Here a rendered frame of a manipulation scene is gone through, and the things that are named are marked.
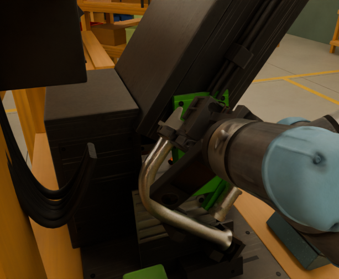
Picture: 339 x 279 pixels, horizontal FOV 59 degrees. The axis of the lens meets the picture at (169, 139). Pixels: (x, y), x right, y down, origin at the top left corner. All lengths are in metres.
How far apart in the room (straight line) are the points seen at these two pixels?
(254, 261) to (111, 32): 3.19
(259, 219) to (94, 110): 0.52
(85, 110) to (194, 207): 0.30
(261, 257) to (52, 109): 0.56
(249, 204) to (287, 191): 0.66
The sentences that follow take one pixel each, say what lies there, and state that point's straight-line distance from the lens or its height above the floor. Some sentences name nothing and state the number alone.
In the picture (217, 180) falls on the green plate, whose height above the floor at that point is 1.09.
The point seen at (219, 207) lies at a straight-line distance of 0.63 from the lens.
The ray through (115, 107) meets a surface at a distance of 0.61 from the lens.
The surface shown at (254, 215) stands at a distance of 0.87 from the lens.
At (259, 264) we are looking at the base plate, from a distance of 0.76.
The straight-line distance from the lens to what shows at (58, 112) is 0.61.
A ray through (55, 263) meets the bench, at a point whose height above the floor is 0.88.
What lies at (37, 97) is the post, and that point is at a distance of 1.32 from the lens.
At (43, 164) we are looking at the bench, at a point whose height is 0.88.
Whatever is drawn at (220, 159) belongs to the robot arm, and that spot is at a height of 1.30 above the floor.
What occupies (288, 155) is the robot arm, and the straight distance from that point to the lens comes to 0.24.
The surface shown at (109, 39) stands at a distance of 3.69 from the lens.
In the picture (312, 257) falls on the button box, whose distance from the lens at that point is 0.76.
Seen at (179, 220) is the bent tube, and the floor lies 1.06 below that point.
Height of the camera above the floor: 1.47
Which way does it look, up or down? 29 degrees down
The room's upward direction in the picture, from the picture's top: straight up
